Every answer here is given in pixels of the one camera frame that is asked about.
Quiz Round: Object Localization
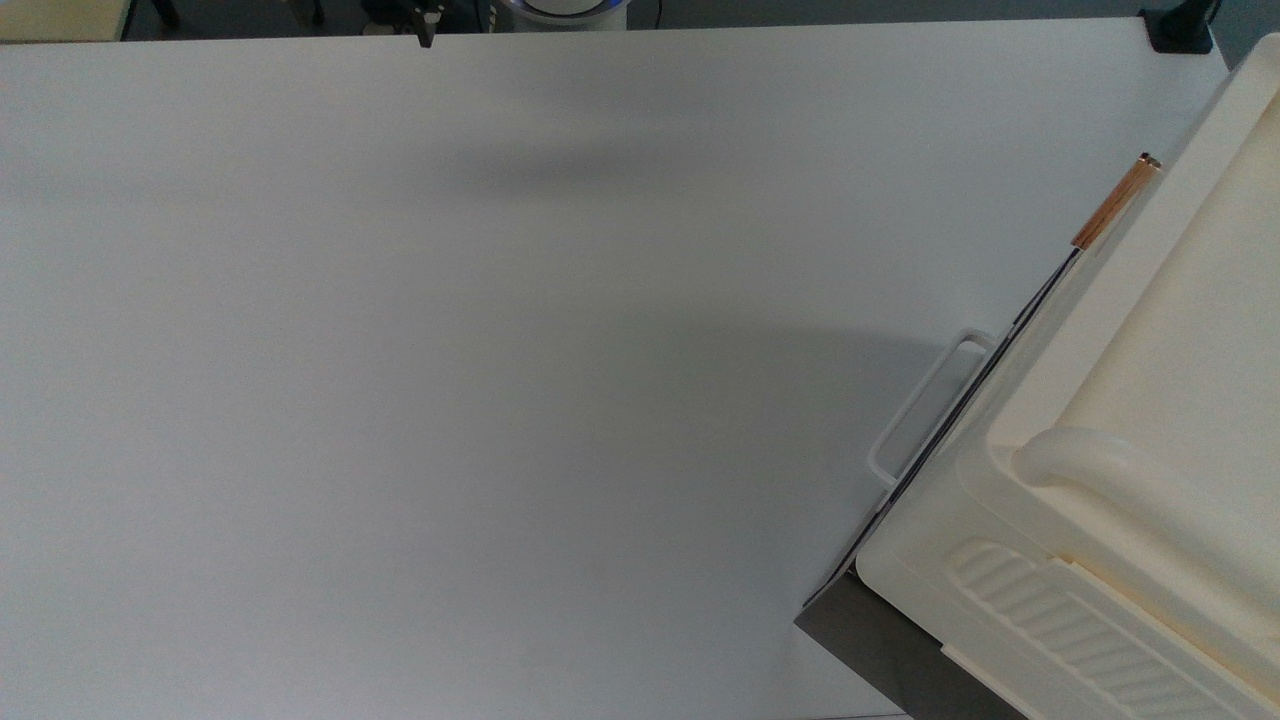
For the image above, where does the cream plastic cabinet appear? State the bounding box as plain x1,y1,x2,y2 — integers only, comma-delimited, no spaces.
855,35,1280,720

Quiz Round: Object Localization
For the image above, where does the black camera stand pole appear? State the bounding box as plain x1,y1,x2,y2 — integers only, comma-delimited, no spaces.
1139,0,1223,55

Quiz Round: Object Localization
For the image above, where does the cream cabinet door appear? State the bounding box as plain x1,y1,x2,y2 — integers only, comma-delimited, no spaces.
985,150,1166,346

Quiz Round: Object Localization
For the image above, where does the dark brown drawer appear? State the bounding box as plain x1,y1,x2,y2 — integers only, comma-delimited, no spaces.
794,248,1085,720

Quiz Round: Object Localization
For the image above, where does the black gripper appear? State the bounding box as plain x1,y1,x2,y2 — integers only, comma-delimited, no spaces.
362,0,447,49

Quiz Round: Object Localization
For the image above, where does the white drawer handle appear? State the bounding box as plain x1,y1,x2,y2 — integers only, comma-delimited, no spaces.
867,328,999,489

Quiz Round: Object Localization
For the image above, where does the beige wooden board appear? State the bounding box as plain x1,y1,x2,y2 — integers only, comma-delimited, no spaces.
0,0,136,44

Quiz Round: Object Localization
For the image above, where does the copper door handle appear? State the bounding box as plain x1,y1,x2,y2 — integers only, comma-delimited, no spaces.
1071,152,1163,250

